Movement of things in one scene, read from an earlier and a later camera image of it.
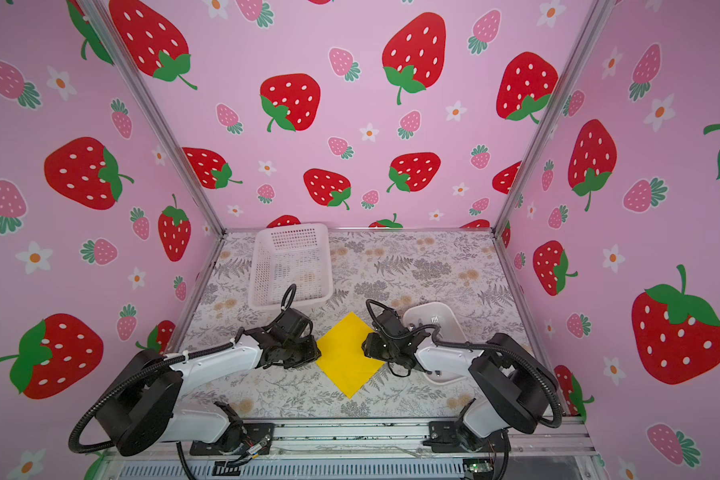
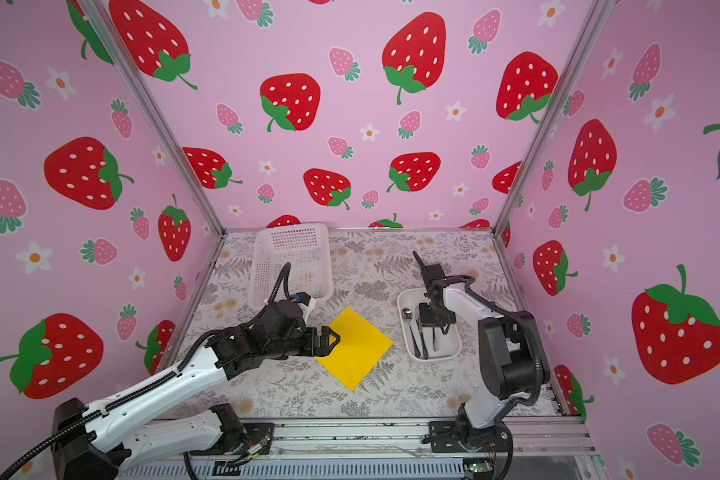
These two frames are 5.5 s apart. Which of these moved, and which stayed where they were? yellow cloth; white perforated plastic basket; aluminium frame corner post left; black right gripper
Moved: black right gripper
Stayed: white perforated plastic basket; aluminium frame corner post left; yellow cloth
